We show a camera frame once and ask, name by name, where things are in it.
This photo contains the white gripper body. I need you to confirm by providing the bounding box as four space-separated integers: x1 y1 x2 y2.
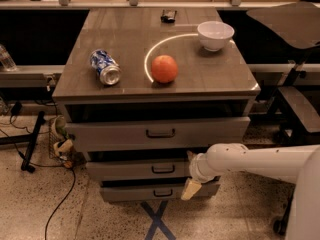
189 154 210 183

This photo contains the grey drawer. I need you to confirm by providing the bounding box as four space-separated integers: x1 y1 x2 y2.
66 117 250 152
86 158 190 181
99 180 221 203

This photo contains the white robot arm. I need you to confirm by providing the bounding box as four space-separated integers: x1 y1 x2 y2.
181 143 320 240

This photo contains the grey drawer cabinet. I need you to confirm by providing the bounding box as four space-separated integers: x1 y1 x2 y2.
52 7 261 162

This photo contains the blue tape cross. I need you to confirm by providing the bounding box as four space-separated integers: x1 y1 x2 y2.
141 201 176 240

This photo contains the orange fruit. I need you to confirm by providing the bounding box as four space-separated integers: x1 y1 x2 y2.
151 55 178 83

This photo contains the black office chair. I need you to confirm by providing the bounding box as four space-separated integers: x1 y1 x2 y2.
248 2 320 240

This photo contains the blue soda can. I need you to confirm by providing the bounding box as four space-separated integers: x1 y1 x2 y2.
90 49 122 86

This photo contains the white bowl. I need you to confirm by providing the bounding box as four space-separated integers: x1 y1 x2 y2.
197 21 234 51

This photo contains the small black device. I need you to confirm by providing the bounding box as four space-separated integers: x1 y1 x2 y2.
161 9 177 23

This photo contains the black stand leg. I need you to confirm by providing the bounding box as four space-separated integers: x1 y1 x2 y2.
0 111 45 173

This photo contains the clear plastic bottle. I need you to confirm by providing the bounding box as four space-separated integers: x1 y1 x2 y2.
0 44 17 71

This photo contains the black floor cable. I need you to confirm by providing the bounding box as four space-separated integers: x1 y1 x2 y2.
44 167 77 240

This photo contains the wire basket with items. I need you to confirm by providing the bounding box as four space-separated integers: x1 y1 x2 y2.
50 115 75 169

